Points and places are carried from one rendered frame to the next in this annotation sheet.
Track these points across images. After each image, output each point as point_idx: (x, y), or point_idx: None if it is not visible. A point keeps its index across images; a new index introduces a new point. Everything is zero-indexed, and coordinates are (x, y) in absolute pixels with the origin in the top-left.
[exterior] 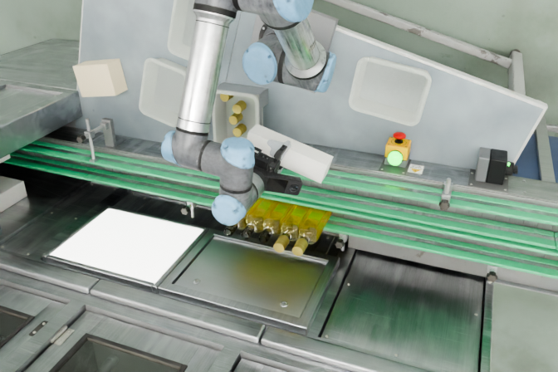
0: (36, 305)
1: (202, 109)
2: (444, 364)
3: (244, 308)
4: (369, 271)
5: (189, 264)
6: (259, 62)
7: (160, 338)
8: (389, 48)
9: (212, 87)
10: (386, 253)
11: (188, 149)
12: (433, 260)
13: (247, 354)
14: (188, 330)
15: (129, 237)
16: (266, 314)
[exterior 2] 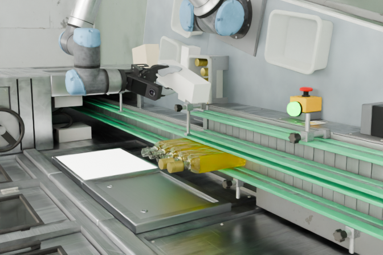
0: (21, 177)
1: (80, 8)
2: None
3: (113, 204)
4: (253, 223)
5: (120, 179)
6: (184, 11)
7: (53, 208)
8: (304, 5)
9: None
10: (282, 215)
11: (65, 36)
12: (320, 228)
13: (82, 229)
14: (69, 207)
15: (108, 160)
16: (122, 210)
